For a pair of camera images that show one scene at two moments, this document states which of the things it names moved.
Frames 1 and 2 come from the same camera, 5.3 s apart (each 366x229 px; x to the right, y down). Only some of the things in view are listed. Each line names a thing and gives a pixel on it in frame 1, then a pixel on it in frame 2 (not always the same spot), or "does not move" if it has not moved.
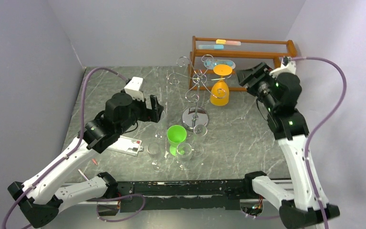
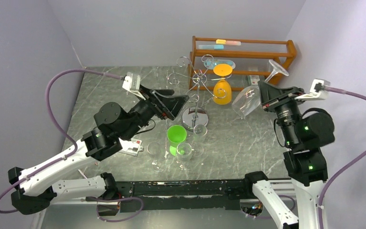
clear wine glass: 154,149 does not move
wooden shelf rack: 214,62 does not move
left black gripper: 151,115 -> 165,107
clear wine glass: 160,133 -> 248,100
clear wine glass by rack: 199,131 does not move
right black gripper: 253,80 -> 281,99
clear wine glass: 184,150 does not move
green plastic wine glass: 176,134 does not move
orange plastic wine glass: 220,93 does not move
